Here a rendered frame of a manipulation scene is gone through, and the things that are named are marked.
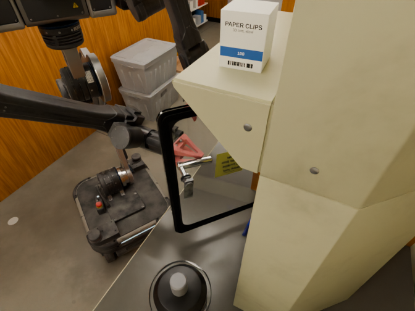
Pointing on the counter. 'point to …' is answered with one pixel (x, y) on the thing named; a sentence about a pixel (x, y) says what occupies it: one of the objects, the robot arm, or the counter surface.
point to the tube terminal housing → (335, 157)
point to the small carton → (247, 34)
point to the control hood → (236, 98)
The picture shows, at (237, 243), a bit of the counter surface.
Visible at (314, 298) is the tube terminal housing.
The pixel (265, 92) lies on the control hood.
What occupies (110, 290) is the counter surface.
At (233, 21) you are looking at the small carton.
